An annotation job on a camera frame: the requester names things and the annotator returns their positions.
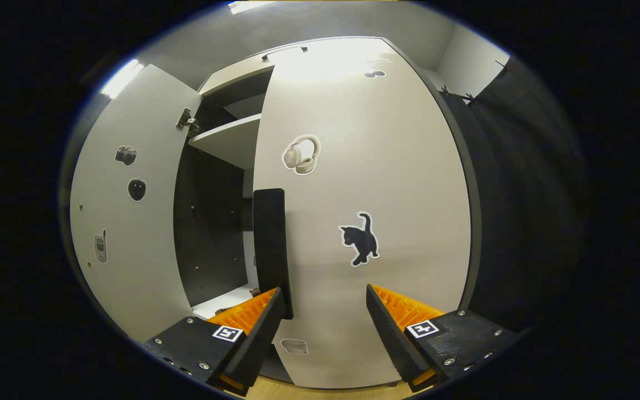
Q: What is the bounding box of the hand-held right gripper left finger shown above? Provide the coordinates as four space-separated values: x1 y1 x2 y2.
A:
141 286 286 396

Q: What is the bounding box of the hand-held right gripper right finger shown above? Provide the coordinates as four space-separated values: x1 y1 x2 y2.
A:
366 284 521 398

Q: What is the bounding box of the white cabinet door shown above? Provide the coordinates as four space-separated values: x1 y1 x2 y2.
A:
70 64 203 342
252 37 483 389

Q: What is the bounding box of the white shoe cabinet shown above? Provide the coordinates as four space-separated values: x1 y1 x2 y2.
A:
173 46 308 323

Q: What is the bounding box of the narrow ceiling light strip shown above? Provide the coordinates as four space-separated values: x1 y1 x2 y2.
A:
101 58 144 99

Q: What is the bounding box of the wide ceiling light panel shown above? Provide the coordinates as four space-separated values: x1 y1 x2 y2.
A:
227 0 276 14

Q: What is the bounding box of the black right door handle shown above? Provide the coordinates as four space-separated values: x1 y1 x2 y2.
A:
253 188 294 320

